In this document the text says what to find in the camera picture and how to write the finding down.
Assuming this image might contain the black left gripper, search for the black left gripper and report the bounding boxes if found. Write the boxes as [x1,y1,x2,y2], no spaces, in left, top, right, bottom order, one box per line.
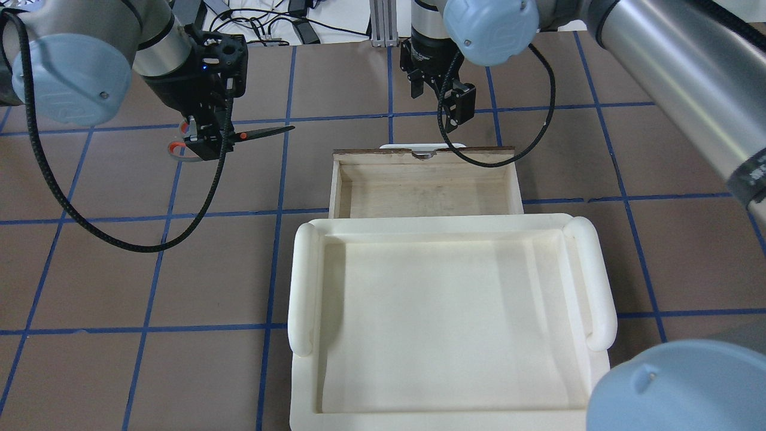
[143,32,248,161]

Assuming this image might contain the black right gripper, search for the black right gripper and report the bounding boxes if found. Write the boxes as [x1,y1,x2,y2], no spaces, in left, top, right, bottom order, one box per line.
[400,36,476,133]

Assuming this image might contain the orange grey scissors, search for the orange grey scissors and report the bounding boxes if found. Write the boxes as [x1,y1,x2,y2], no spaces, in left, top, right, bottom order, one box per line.
[167,121,295,163]

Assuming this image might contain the white drawer handle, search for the white drawer handle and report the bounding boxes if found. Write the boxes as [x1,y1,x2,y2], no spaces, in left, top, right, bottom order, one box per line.
[380,142,451,152]

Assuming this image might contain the brown wooden drawer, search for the brown wooden drawer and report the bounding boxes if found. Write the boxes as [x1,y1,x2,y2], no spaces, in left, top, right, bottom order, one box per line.
[329,149,524,218]

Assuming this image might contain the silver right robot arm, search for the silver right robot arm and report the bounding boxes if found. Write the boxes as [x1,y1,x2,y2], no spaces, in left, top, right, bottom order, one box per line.
[516,32,764,365]

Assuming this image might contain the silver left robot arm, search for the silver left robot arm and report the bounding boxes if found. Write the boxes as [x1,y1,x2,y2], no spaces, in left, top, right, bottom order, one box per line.
[2,1,252,160]

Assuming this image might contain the cream plastic tray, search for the cream plastic tray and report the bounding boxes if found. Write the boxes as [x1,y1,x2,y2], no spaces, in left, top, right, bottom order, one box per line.
[288,214,616,430]

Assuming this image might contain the aluminium frame post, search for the aluminium frame post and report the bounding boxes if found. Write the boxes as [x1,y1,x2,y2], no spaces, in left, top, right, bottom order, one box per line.
[369,0,399,47]

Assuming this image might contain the black braided right cable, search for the black braided right cable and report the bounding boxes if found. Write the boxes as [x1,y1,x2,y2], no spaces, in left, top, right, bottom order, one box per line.
[437,42,557,166]

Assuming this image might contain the black braided cable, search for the black braided cable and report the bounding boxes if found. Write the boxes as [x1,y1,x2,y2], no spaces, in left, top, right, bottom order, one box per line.
[437,42,557,166]
[0,12,235,253]

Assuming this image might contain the black braided left cable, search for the black braided left cable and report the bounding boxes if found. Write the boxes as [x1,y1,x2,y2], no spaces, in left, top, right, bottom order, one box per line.
[0,12,235,253]

